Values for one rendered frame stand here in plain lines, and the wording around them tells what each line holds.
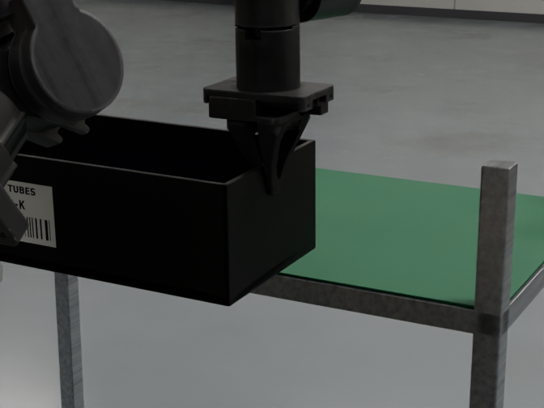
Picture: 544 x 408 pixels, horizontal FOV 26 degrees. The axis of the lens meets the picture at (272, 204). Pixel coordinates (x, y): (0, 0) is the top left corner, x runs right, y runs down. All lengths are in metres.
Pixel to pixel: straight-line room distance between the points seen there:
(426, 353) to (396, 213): 2.01
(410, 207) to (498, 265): 0.38
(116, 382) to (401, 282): 2.12
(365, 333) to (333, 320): 0.14
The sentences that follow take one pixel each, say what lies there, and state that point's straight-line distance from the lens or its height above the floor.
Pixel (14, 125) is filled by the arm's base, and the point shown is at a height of 1.22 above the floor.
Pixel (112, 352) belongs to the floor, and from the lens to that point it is 3.54.
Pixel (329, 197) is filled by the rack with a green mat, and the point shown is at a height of 0.95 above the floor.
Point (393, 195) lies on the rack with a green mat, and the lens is 1.62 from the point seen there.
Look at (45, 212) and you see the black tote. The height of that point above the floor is 1.07.
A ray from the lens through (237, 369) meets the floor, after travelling 3.39.
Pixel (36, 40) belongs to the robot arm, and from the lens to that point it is 0.83.
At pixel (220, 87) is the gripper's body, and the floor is 1.20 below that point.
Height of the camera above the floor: 1.39
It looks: 16 degrees down
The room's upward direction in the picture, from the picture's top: straight up
